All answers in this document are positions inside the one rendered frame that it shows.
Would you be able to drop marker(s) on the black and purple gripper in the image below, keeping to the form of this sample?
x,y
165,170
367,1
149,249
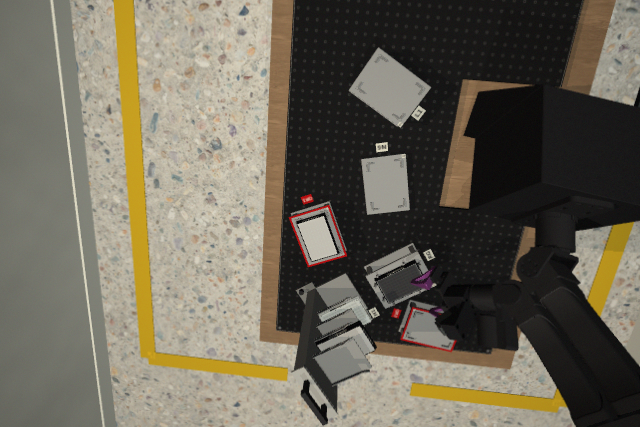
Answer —
x,y
447,279

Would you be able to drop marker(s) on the white microplate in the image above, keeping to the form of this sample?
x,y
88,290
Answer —
x,y
355,304

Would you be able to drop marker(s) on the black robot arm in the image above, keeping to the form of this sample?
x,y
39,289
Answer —
x,y
570,329

